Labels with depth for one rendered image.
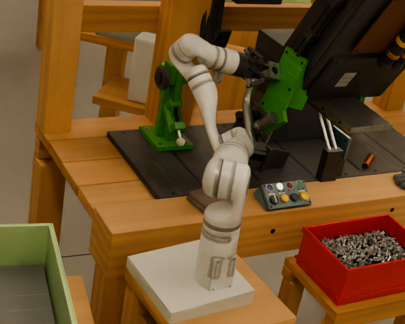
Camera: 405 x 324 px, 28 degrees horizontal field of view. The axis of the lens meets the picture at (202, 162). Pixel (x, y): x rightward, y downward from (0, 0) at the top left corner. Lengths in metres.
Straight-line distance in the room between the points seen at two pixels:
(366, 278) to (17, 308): 0.91
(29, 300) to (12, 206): 1.95
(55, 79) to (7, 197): 1.49
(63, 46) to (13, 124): 2.16
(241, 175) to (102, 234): 0.51
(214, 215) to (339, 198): 0.70
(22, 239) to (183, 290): 0.41
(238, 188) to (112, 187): 0.62
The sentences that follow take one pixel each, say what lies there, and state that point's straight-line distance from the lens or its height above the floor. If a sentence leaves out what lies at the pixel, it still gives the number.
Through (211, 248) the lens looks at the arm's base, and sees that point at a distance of 1.92.
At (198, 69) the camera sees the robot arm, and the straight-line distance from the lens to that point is 2.29.
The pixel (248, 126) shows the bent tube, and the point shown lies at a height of 1.02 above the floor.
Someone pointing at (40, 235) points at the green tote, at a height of 0.93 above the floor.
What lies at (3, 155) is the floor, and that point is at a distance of 4.29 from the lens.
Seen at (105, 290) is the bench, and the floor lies 0.71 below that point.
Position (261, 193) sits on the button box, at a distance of 2.36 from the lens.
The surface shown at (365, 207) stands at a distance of 2.55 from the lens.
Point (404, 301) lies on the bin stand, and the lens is 2.33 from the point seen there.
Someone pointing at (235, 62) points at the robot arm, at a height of 1.24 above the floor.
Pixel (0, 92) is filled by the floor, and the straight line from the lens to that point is 4.99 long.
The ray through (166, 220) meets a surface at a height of 0.90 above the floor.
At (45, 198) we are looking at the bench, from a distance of 2.73.
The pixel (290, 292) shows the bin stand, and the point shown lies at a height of 0.71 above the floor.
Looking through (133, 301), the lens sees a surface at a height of 0.78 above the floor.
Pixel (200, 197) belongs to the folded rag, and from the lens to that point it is 2.27.
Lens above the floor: 2.06
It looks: 27 degrees down
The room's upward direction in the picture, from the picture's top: 11 degrees clockwise
